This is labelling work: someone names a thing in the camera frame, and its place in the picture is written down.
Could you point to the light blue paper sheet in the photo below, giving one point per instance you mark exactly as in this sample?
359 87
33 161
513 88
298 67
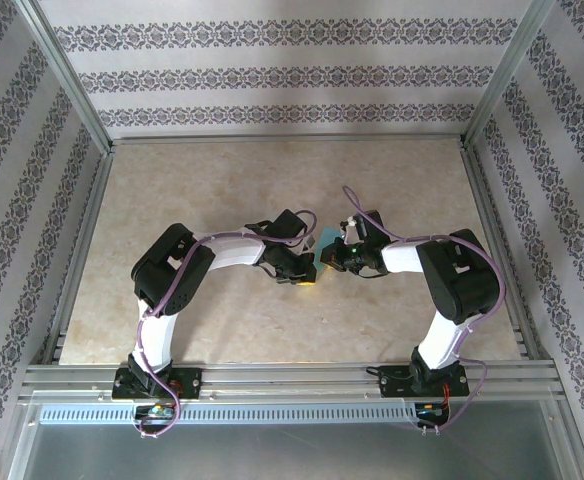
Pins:
328 237

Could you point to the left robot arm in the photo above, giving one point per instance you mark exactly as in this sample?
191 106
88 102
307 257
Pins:
172 270

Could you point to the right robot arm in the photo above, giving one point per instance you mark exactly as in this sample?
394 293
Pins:
462 285

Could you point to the grey metal sheet panel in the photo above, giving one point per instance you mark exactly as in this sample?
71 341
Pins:
292 455

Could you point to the small electronics board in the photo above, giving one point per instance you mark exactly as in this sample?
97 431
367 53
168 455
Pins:
429 411
154 411

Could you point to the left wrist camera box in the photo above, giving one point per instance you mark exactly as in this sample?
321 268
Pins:
309 245

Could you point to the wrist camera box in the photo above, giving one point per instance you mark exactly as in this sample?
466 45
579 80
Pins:
309 245
349 222

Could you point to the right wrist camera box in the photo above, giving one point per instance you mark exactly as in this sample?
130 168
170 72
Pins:
349 222

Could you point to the aluminium rail below patterned wall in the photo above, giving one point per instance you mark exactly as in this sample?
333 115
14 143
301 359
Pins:
287 139

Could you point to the long aluminium base rail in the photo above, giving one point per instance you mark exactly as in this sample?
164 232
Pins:
292 372

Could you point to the aluminium side rail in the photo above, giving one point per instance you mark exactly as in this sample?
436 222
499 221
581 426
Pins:
487 210
91 210

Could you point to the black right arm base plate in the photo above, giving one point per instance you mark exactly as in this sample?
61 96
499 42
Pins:
392 382

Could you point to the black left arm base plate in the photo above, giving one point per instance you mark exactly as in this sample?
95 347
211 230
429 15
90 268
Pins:
192 382

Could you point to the aluminium corner post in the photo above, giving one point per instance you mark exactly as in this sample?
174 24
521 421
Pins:
507 75
67 75

